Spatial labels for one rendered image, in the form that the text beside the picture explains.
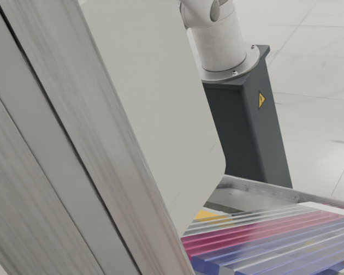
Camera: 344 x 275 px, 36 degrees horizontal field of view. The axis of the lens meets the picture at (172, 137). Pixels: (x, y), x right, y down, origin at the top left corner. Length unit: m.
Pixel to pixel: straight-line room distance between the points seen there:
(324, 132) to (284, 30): 0.92
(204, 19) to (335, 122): 1.26
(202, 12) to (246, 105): 0.37
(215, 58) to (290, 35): 1.60
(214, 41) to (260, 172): 0.42
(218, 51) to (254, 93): 0.16
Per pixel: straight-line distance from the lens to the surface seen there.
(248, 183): 0.99
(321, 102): 2.38
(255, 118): 1.42
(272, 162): 1.56
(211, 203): 0.81
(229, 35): 1.32
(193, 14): 1.09
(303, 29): 2.95
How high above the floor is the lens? 1.41
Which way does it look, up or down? 36 degrees down
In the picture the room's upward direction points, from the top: 21 degrees counter-clockwise
